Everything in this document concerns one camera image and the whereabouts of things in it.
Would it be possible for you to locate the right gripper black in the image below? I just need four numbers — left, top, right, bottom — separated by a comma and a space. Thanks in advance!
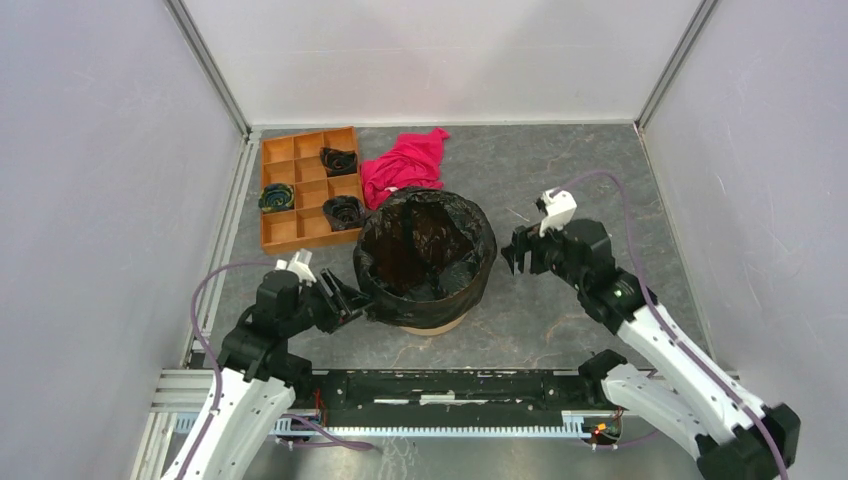
499, 213, 586, 290

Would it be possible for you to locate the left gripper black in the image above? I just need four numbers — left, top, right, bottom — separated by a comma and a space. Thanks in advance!
282, 266, 376, 336

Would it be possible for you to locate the black trash bag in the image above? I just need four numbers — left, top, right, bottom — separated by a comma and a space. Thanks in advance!
353, 187, 498, 327

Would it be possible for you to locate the orange trash bin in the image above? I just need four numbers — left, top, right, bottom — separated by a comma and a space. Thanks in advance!
398, 313, 467, 337

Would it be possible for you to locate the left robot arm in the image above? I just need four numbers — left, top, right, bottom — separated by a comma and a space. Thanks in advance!
163, 261, 372, 479

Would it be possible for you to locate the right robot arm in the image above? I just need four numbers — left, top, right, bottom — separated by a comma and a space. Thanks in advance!
501, 219, 801, 479

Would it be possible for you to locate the rolled black bag bottom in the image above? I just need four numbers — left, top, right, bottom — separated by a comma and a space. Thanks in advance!
322, 195, 367, 232

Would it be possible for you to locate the rolled black bag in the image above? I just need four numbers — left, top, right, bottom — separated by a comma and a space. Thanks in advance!
320, 147, 358, 177
258, 183, 295, 214
322, 195, 367, 232

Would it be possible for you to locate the rolled black bag left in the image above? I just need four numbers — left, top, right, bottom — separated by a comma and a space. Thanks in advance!
258, 183, 295, 214

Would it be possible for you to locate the red cloth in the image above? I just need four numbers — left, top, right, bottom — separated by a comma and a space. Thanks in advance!
361, 128, 451, 210

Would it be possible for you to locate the rolled black bag top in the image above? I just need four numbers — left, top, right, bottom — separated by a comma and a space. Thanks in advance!
320, 147, 358, 177

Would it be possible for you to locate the orange compartment tray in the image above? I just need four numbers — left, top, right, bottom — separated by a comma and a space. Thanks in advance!
260, 126, 364, 255

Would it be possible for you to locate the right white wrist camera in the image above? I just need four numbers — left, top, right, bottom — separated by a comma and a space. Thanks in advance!
536, 187, 577, 237

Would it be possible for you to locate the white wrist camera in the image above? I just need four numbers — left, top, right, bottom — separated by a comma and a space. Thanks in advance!
536, 187, 577, 237
275, 249, 316, 285

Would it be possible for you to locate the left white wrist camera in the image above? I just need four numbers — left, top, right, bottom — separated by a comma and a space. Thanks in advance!
275, 249, 316, 285

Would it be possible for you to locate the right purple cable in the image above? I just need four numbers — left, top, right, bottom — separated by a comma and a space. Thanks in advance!
555, 170, 791, 480

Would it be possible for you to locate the purple cable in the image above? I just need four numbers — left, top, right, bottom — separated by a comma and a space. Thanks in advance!
555, 170, 791, 480
173, 260, 376, 480

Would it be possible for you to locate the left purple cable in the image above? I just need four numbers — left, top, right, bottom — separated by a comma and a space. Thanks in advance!
173, 260, 376, 480

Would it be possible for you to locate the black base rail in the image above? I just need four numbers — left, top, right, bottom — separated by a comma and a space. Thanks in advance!
289, 369, 617, 429

